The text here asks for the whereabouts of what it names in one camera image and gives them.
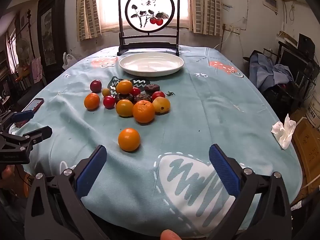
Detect dark red plum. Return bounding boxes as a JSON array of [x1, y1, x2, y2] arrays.
[[90, 79, 102, 93]]

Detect white wall panel box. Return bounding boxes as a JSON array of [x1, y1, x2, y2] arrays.
[[263, 0, 279, 14]]

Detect white cable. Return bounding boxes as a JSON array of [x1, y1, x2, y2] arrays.
[[212, 29, 232, 50]]

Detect beige checked curtain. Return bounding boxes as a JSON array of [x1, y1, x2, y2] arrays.
[[76, 0, 102, 42], [189, 0, 223, 37]]

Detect yellow apricot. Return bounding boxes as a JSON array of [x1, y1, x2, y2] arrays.
[[152, 96, 171, 114]]

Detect dark framed painted table screen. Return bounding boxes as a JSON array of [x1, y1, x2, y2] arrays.
[[117, 0, 181, 57]]

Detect person's right hand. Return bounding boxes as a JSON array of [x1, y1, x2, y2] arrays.
[[160, 229, 183, 240]]

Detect pink cloth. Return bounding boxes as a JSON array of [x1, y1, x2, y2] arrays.
[[31, 57, 43, 83]]

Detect small tangerine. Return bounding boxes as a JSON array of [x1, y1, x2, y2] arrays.
[[84, 93, 101, 110]]

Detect large tangerine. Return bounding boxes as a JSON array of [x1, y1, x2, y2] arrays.
[[132, 100, 156, 124]]

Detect dark framed wall painting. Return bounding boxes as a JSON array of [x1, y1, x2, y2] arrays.
[[37, 0, 68, 80]]

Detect white plastic bag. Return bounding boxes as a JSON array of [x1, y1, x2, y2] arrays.
[[62, 52, 77, 70]]

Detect black monitor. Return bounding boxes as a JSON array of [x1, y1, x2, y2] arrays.
[[277, 34, 316, 85]]

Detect smartphone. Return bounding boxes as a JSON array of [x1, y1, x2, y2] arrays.
[[15, 98, 45, 128]]

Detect light blue printed tablecloth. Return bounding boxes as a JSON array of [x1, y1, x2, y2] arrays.
[[9, 45, 304, 239]]

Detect standing fan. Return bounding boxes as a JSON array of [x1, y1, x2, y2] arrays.
[[16, 39, 32, 70]]

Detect person's left hand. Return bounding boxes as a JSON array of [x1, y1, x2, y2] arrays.
[[0, 165, 16, 180]]

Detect white wall outlet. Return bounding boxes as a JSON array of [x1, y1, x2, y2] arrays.
[[223, 24, 241, 34]]

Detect white plate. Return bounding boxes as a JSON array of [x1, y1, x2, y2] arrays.
[[119, 53, 185, 77]]

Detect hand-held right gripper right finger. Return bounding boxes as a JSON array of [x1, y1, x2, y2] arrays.
[[209, 144, 293, 240]]

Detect crumpled white tissue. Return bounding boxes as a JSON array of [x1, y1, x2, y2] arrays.
[[271, 114, 297, 150]]

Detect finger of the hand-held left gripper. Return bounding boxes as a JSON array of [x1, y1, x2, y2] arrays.
[[0, 109, 35, 130], [0, 126, 53, 150]]

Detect blue clothes pile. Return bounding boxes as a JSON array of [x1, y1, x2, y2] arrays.
[[249, 50, 295, 93]]

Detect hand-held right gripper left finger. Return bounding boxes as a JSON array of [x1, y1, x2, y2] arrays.
[[24, 145, 108, 240]]

